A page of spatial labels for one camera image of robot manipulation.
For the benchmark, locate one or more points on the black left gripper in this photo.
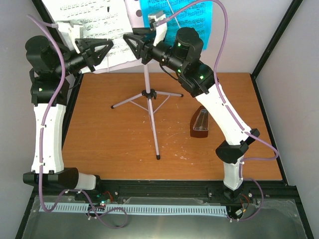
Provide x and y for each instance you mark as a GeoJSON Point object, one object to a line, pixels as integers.
{"type": "Point", "coordinates": [87, 49]}

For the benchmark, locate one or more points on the white slotted cable duct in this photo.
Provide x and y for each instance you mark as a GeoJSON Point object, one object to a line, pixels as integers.
{"type": "Point", "coordinates": [143, 210]}

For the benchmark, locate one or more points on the blue music sheet folder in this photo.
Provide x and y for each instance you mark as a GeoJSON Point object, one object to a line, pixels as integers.
{"type": "Point", "coordinates": [198, 17]}

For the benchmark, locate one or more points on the black enclosure frame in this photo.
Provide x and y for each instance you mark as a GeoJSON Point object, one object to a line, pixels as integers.
{"type": "Point", "coordinates": [213, 191]}

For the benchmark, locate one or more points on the white music sheet paper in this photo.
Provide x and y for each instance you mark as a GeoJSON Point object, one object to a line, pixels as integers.
{"type": "Point", "coordinates": [101, 19]}

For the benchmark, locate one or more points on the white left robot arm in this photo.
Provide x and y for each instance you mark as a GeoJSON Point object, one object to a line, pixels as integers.
{"type": "Point", "coordinates": [51, 64]}

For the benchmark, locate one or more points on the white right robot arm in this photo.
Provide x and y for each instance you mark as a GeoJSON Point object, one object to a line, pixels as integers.
{"type": "Point", "coordinates": [199, 80]}

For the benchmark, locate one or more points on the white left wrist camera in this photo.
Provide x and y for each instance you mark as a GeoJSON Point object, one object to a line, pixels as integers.
{"type": "Point", "coordinates": [70, 30]}

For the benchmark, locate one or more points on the white tripod music stand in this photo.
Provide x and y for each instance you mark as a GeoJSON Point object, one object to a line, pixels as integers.
{"type": "Point", "coordinates": [149, 93]}

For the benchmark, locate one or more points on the brown wooden metronome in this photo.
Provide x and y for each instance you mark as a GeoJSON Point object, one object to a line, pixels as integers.
{"type": "Point", "coordinates": [197, 134]}

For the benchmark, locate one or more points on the clear plastic metronome cover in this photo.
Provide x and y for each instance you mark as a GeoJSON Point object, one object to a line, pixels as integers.
{"type": "Point", "coordinates": [202, 121]}

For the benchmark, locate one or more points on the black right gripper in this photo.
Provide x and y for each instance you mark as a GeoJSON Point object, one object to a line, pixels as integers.
{"type": "Point", "coordinates": [146, 42]}

